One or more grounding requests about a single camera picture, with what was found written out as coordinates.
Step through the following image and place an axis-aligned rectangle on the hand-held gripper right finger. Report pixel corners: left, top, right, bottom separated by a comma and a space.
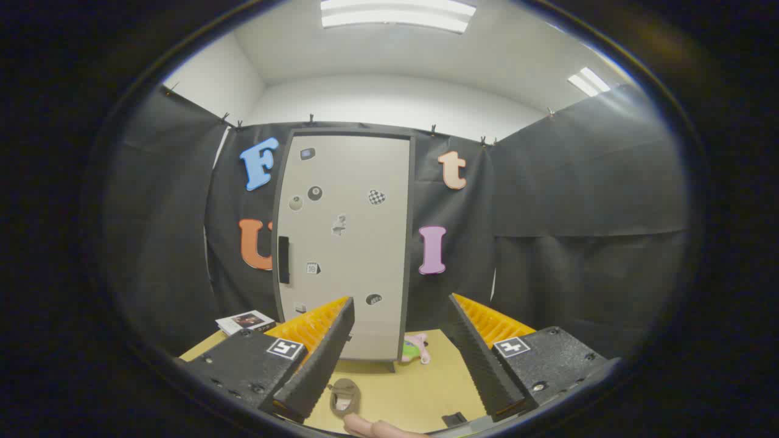
447, 293, 621, 423

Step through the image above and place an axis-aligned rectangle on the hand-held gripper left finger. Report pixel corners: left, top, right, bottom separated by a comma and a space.
175, 296, 355, 423

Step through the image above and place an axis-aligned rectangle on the brown fuzzy shoe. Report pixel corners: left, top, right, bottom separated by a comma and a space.
329, 378, 362, 418

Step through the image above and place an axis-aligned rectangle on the light grey shoe cabinet door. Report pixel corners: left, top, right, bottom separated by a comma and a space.
277, 134, 410, 361

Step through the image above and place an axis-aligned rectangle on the dark grey shoe cabinet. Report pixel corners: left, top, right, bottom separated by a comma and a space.
272, 128, 417, 373

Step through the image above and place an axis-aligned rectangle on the green and pink plush toy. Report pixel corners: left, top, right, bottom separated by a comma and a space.
400, 333, 431, 364

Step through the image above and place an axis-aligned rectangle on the white book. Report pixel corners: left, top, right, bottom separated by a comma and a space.
215, 310, 276, 336

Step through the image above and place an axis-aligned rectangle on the black backdrop cloth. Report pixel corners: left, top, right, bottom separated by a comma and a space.
103, 82, 691, 360

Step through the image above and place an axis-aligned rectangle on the small ceiling light panel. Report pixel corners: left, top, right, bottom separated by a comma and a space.
567, 67, 611, 97

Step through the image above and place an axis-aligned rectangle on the long ceiling light panel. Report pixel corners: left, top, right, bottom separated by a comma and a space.
321, 0, 477, 34

